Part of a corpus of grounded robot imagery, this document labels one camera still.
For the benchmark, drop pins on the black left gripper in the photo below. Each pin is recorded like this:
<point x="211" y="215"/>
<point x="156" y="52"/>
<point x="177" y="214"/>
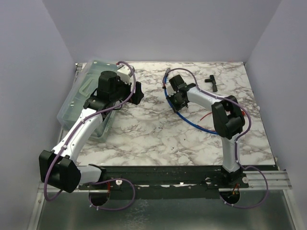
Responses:
<point x="137" y="96"/>

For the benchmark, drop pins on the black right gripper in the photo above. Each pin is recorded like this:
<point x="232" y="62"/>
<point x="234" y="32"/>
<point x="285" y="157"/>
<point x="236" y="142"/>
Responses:
<point x="177" y="108"/>

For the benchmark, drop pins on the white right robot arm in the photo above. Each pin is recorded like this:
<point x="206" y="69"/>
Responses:
<point x="228" y="119"/>

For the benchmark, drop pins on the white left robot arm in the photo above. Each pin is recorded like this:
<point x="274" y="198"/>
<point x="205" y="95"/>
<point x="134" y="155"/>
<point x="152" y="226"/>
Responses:
<point x="58" y="167"/>

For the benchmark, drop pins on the black t-shaped tool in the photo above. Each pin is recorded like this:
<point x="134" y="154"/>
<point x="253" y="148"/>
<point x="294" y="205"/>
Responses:
<point x="212" y="80"/>

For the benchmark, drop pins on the clear plastic storage box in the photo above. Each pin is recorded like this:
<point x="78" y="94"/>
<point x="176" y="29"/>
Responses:
<point x="86" y="82"/>

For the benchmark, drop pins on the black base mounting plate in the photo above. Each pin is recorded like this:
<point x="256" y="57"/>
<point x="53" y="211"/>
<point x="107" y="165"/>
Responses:
<point x="166" y="182"/>

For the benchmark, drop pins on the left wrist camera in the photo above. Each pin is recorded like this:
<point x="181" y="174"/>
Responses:
<point x="124" y="72"/>

